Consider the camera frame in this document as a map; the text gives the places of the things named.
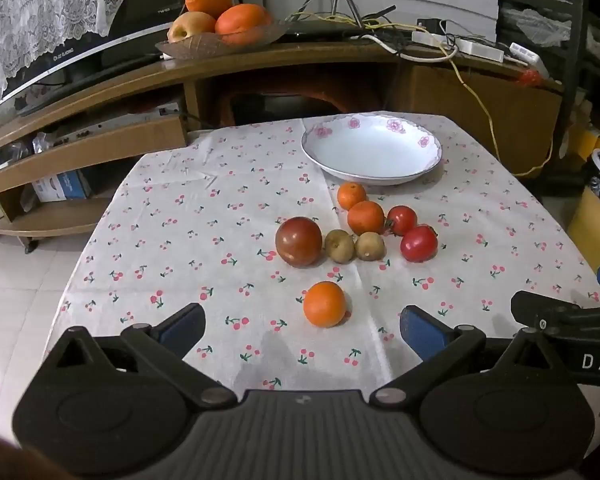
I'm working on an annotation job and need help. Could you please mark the wooden television stand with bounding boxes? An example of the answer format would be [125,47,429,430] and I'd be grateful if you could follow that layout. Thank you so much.
[0,40,567,256]

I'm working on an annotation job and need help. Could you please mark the white cable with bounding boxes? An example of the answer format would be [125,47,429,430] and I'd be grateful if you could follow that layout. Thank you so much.
[364,34,462,64]

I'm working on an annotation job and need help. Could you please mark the small red tomato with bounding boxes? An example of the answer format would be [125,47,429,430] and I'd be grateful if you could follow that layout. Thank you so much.
[399,225,440,264]
[385,205,419,237]

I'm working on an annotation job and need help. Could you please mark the dark red apple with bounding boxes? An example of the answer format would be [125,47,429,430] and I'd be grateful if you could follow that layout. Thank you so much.
[275,216,324,268]

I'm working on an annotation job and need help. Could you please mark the black power adapter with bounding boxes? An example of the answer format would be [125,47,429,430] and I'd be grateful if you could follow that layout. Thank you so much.
[417,18,449,36]

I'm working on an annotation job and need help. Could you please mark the dark metal shelf rack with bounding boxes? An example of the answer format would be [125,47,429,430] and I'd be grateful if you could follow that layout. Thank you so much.
[499,0,600,171]

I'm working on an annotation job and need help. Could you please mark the small orange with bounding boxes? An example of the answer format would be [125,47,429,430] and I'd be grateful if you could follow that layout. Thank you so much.
[303,281,348,329]
[337,181,368,211]
[347,200,386,237]

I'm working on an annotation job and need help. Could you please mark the blue and white box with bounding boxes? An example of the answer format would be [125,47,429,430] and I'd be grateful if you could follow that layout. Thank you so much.
[32,169,94,204]

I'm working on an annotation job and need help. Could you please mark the yellow red apple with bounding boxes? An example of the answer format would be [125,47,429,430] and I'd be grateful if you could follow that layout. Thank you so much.
[167,11,217,44]

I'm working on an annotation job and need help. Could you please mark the clear plastic bag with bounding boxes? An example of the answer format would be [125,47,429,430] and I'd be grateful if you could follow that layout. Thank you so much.
[500,7,572,49]

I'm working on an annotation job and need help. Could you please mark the black television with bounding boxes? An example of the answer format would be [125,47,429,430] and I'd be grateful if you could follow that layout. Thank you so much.
[0,0,193,117]

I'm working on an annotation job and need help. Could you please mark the red mesh bag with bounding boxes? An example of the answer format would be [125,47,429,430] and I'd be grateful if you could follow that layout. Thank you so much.
[517,67,544,89]

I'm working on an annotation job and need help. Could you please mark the yellow cable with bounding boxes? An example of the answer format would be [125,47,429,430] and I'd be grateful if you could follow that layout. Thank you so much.
[300,12,556,179]

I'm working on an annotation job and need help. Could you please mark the white floral plate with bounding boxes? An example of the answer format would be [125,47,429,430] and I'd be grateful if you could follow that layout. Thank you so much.
[300,114,443,186]

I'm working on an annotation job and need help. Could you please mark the silver set-top box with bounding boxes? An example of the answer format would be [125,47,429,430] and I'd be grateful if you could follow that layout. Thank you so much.
[44,104,184,147]

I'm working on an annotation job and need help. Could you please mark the cherry print tablecloth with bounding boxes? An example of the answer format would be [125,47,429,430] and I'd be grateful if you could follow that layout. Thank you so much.
[42,110,600,433]

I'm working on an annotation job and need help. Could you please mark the black router with antennas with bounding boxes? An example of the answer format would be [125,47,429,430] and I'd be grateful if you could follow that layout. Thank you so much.
[232,0,397,44]

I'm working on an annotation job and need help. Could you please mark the brown kiwi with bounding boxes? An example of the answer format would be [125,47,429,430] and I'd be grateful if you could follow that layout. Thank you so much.
[355,231,387,263]
[324,229,356,265]

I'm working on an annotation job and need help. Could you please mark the white lace cloth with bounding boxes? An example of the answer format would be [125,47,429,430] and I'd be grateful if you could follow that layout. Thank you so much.
[0,0,136,102]

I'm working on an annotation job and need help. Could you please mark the white power strip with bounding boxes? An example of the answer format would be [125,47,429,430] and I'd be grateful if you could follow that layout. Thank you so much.
[412,30,507,64]

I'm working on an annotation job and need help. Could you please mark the glass fruit bowl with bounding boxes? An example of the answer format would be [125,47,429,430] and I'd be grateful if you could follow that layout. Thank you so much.
[155,19,294,60]

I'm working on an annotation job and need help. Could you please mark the yellow trash bin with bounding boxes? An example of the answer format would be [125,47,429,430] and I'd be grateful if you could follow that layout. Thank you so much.
[567,150,600,262]

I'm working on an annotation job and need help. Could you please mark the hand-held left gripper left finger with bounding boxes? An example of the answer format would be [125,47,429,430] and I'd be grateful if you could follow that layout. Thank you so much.
[41,302,241,409]

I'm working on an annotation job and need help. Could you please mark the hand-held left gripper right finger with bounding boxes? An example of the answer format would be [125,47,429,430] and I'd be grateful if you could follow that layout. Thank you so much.
[369,304,577,409]

